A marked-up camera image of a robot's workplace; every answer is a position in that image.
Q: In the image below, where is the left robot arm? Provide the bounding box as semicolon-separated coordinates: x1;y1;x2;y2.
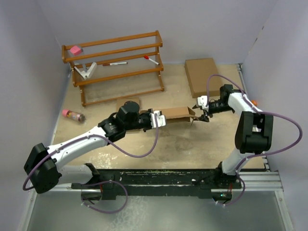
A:
23;101;166;194

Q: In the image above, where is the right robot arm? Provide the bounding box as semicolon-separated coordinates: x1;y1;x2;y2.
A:
193;84;273;188

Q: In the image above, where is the small closed cardboard box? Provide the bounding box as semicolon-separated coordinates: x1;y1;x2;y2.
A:
116;97;140;134

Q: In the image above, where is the large closed cardboard box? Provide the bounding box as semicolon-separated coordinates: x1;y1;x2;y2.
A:
184;58;222;99

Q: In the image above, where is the black capped white marker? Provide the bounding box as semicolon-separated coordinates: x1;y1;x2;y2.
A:
102;62;128;66

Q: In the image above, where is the wooden rack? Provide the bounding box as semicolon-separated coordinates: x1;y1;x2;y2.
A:
61;30;165;107

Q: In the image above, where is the red capped marker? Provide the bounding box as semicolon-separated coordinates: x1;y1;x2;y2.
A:
144;55;159;65

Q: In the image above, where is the white eraser brush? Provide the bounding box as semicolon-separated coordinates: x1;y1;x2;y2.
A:
74;62;97;80

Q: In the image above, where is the small pink capped bottle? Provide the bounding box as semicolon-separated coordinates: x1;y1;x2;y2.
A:
62;109;85;123

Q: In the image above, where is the pink eraser block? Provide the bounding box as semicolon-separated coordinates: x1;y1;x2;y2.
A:
69;45;83;56

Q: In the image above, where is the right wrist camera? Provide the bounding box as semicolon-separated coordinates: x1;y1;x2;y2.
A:
196;96;209;111

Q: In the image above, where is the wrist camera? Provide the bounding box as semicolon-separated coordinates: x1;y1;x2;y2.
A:
196;96;209;111
150;110;166;129

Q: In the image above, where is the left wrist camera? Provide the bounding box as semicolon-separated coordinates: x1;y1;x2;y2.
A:
150;110;166;129

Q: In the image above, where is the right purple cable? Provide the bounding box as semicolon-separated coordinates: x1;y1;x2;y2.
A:
206;74;303;207

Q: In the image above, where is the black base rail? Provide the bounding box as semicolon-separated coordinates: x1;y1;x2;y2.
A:
71;167;242;201

